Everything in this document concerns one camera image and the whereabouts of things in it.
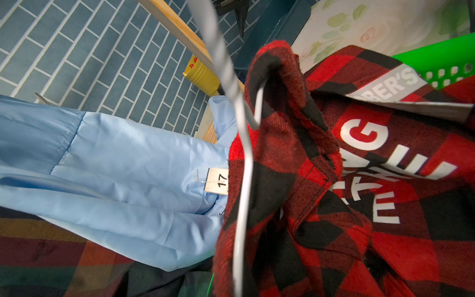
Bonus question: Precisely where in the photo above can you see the red black plaid shirt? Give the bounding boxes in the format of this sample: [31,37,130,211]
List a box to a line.
[212,40,475,297]

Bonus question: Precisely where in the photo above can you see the white wire hanger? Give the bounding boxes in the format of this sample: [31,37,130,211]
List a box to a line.
[185,0,267,297]

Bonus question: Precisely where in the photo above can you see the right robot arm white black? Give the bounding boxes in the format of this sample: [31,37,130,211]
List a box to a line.
[212,0,250,37]

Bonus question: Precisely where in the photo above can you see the white number tag 17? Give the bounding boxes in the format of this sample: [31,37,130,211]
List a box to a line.
[204,168,229,196]

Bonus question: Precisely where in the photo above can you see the yellow pen cup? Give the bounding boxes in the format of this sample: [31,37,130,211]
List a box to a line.
[183,55,221,97]

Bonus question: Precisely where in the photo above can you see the light blue shirt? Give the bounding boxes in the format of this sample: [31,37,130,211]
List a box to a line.
[1,96,237,272]

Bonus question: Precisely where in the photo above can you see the wooden clothes rack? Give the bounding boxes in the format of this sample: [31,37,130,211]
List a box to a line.
[140,1,249,142]

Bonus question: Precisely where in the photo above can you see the teal storage box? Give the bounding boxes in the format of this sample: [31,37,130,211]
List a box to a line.
[234,0,317,77]

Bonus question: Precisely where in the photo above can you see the green plastic basket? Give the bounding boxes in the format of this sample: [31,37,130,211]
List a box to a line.
[393,33,475,90]

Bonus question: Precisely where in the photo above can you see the dark multicolour plaid shirt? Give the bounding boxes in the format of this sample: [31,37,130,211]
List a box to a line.
[1,208,213,297]

